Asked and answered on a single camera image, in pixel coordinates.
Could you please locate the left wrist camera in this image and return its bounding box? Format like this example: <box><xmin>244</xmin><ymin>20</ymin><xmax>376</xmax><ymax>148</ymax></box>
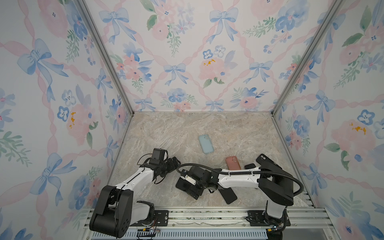
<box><xmin>149</xmin><ymin>148</ymin><xmax>168</xmax><ymax>165</ymax></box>

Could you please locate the light blue phone case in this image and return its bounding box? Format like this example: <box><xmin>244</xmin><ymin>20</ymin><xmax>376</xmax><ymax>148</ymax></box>
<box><xmin>198</xmin><ymin>135</ymin><xmax>214</xmax><ymax>155</ymax></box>

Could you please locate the right corner aluminium post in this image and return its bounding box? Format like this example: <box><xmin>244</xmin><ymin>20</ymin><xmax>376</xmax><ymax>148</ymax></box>
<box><xmin>271</xmin><ymin>0</ymin><xmax>344</xmax><ymax>117</ymax></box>

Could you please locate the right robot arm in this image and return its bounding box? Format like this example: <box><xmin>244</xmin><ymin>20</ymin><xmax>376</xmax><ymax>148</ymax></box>
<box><xmin>176</xmin><ymin>156</ymin><xmax>304</xmax><ymax>228</ymax></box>

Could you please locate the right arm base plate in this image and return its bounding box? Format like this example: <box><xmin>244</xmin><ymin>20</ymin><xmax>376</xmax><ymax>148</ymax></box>
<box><xmin>246</xmin><ymin>210</ymin><xmax>291</xmax><ymax>229</ymax></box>

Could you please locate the corner aluminium post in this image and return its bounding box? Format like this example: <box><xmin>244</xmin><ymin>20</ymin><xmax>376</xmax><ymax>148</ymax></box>
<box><xmin>74</xmin><ymin>0</ymin><xmax>134</xmax><ymax>117</ymax></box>
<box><xmin>271</xmin><ymin>0</ymin><xmax>344</xmax><ymax>117</ymax></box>

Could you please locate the pink phone case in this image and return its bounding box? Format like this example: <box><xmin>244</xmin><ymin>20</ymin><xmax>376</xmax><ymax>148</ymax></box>
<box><xmin>226</xmin><ymin>156</ymin><xmax>242</xmax><ymax>171</ymax></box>

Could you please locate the black phone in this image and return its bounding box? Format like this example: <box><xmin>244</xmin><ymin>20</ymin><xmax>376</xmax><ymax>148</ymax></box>
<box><xmin>218</xmin><ymin>188</ymin><xmax>238</xmax><ymax>205</ymax></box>
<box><xmin>176</xmin><ymin>177</ymin><xmax>204</xmax><ymax>200</ymax></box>

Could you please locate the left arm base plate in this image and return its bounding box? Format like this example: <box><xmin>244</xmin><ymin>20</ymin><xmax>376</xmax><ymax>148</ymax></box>
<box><xmin>130</xmin><ymin>210</ymin><xmax>169</xmax><ymax>228</ymax></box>

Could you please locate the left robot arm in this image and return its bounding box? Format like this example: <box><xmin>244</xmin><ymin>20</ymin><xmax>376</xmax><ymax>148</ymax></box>
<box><xmin>89</xmin><ymin>157</ymin><xmax>181</xmax><ymax>238</ymax></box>

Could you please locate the black phone case right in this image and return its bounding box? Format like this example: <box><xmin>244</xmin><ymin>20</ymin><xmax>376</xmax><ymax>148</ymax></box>
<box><xmin>245</xmin><ymin>154</ymin><xmax>283</xmax><ymax>174</ymax></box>

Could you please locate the left corner aluminium post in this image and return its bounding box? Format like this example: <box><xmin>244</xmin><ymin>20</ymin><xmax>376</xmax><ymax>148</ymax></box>
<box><xmin>74</xmin><ymin>0</ymin><xmax>134</xmax><ymax>117</ymax></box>

